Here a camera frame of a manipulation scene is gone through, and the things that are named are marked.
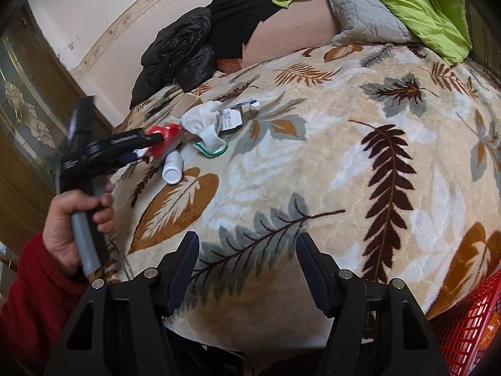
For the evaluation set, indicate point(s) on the black puffer jacket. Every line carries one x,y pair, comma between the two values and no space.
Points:
176,55

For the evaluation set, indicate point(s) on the striped sofa cushion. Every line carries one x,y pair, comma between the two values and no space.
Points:
485,39

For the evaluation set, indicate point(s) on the black cloth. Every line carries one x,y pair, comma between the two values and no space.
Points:
235,27

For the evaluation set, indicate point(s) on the blue white wrapper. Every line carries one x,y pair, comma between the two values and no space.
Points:
250,103

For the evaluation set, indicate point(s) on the leaf print blanket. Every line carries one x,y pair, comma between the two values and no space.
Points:
313,164

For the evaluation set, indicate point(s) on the green quilt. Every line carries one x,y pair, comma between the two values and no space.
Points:
411,4

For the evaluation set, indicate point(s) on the red plastic basket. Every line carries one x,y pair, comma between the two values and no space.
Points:
465,329

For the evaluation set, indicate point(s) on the person's left hand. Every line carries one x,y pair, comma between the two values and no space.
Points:
58,235

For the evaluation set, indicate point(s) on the red white packet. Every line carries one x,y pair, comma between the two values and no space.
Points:
168,133

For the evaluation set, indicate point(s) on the person's left forearm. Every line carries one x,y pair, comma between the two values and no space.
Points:
35,305

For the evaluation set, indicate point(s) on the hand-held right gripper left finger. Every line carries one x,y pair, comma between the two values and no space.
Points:
184,266

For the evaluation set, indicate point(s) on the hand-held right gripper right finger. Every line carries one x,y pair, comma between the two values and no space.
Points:
313,270

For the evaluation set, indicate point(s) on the brown packet white label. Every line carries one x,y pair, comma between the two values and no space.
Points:
231,119

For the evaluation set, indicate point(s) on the brown fabric sofa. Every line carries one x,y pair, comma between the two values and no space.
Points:
289,35

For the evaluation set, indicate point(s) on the wooden door with glass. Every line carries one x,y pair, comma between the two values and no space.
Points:
23,105

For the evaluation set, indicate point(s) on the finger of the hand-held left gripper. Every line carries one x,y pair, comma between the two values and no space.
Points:
137,138
127,157

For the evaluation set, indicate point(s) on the grey quilted pillow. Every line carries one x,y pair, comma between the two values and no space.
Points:
364,15

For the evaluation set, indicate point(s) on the small white bottle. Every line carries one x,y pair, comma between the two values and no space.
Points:
172,168

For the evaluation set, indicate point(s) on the white cloth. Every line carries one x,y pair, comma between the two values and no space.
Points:
199,119

